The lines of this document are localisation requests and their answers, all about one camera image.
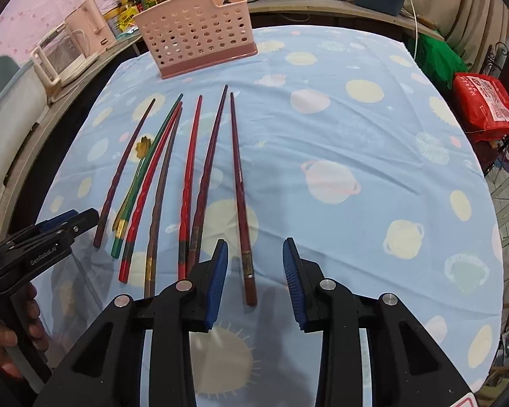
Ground green chopstick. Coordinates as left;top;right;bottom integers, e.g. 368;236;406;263
110;93;184;259

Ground pink perforated utensil basket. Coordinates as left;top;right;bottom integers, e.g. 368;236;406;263
134;0;259;80

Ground pink electric kettle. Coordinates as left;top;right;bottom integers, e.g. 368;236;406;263
65;0;118;53

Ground beige curtain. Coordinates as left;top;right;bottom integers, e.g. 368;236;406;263
420;0;509;73

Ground grey-brown chopstick with gold band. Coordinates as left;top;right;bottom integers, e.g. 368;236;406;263
143;108;183;299

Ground dark maroon chopstick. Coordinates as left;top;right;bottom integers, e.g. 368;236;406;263
92;98;156;249
187;85;229;266

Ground red printed bag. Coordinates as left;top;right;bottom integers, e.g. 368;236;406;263
452;72;509;142

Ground white glass kettle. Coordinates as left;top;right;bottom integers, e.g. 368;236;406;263
30;23;100;104

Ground green plastic bag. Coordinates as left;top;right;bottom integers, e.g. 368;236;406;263
416;34;469;90

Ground white plastic storage box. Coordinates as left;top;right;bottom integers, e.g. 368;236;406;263
0;57;49;204

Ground red chopstick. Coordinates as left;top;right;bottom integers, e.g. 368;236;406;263
118;102;183;284
177;95;203;281

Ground reddish brown banded chopstick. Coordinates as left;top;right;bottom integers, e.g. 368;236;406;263
229;92;259;307

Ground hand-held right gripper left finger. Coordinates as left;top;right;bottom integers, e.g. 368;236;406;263
33;239;230;407

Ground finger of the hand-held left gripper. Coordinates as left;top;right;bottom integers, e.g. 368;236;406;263
61;208;100;240
36;211;80;235

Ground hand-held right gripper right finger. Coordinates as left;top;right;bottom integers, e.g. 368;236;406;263
282;237;478;407

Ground gold flower-head spoon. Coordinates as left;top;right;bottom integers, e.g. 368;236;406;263
112;136;151;238

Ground blue planet print tablecloth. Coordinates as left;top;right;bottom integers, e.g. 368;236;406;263
37;25;505;407

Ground pink dotted wall cloth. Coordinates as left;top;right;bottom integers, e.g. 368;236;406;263
0;0;136;73

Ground white cable with switch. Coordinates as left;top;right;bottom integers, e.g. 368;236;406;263
401;0;421;62

